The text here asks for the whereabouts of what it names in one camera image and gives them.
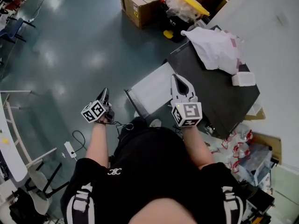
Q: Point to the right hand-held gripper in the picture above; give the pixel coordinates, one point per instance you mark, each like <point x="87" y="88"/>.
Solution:
<point x="190" y="112"/>

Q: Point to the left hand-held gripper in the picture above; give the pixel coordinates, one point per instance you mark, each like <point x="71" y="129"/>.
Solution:
<point x="93" y="112"/>

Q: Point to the person's left forearm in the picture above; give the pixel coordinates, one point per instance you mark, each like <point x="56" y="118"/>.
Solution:
<point x="98" y="143"/>

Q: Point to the person's right forearm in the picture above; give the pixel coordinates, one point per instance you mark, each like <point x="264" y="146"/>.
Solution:
<point x="196" y="148"/>

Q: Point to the person's right white shoe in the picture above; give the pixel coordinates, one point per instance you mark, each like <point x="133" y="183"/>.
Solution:
<point x="155" y="122"/>

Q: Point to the white crumpled plastic bag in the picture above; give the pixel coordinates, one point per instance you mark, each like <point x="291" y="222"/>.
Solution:
<point x="215" y="50"/>

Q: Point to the yellow bin pedal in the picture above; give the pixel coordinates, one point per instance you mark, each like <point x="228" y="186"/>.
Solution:
<point x="168" y="33"/>

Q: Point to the black trash bin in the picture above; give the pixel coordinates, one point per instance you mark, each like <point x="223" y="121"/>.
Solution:
<point x="177" y="29"/>

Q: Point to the white rectangular box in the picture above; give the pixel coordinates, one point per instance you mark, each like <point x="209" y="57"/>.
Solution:
<point x="243" y="79"/>

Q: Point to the white power strip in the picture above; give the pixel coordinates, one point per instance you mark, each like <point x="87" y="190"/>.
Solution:
<point x="70" y="149"/>

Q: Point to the flat cardboard piece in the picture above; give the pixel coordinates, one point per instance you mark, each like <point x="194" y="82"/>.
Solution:
<point x="255" y="114"/>

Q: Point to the clear bin liner bag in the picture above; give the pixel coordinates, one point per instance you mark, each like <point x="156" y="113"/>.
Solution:
<point x="183" y="9"/>

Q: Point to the person's black shirt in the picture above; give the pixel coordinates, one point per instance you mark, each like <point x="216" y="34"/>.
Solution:
<point x="149" y="171"/>

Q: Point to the pile of red-trimmed clear bags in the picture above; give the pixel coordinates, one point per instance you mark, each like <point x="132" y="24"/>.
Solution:
<point x="243" y="155"/>

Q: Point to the yellow bin lid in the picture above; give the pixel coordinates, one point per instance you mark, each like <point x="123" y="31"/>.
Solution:
<point x="189" y="1"/>

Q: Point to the brown cardboard box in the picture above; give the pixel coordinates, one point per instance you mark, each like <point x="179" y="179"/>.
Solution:
<point x="142" y="6"/>

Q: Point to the wooden board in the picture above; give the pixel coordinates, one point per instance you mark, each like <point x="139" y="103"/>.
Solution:
<point x="272" y="146"/>

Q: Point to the white curved desk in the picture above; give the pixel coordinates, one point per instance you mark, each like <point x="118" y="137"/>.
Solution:
<point x="9" y="148"/>

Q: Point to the small yellow item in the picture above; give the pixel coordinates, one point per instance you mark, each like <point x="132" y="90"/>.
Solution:
<point x="5" y="141"/>

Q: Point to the blue chair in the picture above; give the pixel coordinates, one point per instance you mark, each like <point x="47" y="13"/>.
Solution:
<point x="14" y="30"/>

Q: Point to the white chair with black legs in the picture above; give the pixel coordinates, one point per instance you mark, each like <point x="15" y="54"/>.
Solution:
<point x="39" y="190"/>

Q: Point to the person's chin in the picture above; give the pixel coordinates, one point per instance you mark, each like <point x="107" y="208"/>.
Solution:
<point x="163" y="212"/>

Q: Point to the black equipment box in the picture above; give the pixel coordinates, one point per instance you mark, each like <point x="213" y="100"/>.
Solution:
<point x="259" y="202"/>

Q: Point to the black bag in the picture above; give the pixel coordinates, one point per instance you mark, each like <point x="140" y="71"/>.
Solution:
<point x="25" y="209"/>

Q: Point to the white metal desk frame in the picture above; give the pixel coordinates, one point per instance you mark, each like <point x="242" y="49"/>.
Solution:
<point x="16" y="129"/>

